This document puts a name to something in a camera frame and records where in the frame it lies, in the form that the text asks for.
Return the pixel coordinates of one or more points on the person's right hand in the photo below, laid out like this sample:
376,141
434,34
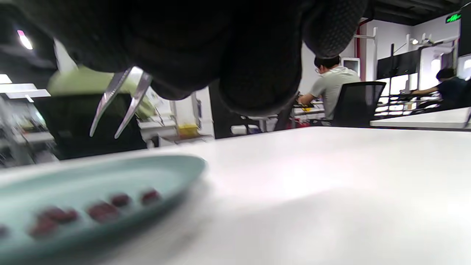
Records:
220,36

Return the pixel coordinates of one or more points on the metal tweezers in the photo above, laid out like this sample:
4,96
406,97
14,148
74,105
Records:
109,94

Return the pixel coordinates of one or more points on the teal plate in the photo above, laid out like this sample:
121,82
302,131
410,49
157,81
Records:
110,173

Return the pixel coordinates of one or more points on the dark red beans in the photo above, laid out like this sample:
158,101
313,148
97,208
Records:
103,211

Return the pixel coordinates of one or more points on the yellow tissue box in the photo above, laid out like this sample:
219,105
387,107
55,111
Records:
188,130

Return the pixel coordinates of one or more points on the brown side table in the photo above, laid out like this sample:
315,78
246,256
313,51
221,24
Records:
191,140

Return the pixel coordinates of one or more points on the black mesh office chair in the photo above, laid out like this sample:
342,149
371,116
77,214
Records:
81,125

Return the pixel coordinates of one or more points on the row of ceiling light panels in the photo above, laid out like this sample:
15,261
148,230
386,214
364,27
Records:
24,39

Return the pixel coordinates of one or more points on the white desk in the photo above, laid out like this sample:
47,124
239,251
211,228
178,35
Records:
423,119

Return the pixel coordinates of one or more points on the green exit sign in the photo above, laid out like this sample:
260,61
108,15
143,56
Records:
453,18

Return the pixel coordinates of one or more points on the black wall screen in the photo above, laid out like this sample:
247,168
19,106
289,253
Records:
399,64

